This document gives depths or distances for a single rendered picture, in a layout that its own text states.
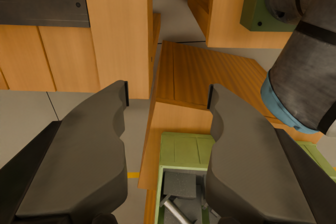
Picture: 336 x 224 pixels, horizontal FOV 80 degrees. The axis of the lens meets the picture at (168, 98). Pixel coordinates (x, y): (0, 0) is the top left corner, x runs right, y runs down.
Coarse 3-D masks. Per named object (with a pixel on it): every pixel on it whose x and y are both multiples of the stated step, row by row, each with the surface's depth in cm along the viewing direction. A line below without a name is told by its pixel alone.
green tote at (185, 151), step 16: (160, 144) 79; (176, 144) 74; (192, 144) 75; (208, 144) 76; (304, 144) 79; (160, 160) 73; (176, 160) 68; (192, 160) 68; (208, 160) 69; (320, 160) 73; (160, 176) 68; (160, 208) 94
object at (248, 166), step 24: (216, 96) 11; (216, 120) 9; (240, 120) 9; (264, 120) 9; (216, 144) 7; (240, 144) 7; (264, 144) 7; (216, 168) 6; (240, 168) 6; (264, 168) 6; (288, 168) 7; (216, 192) 6; (240, 192) 6; (264, 192) 6; (288, 192) 6; (240, 216) 6; (264, 216) 5; (288, 216) 5; (312, 216) 5
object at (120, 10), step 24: (96, 0) 45; (120, 0) 45; (144, 0) 45; (96, 24) 48; (120, 24) 48; (144, 24) 48; (96, 48) 51; (120, 48) 51; (144, 48) 51; (120, 72) 55; (144, 72) 55; (144, 96) 59
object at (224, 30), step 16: (224, 0) 50; (240, 0) 50; (208, 16) 55; (224, 16) 52; (240, 16) 52; (208, 32) 54; (224, 32) 54; (240, 32) 54; (256, 32) 54; (272, 32) 54; (288, 32) 54
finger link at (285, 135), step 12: (276, 132) 8; (288, 144) 7; (288, 156) 7; (300, 156) 7; (300, 168) 7; (312, 168) 7; (300, 180) 6; (312, 180) 6; (324, 180) 6; (312, 192) 6; (324, 192) 6; (312, 204) 6; (324, 204) 6; (324, 216) 5
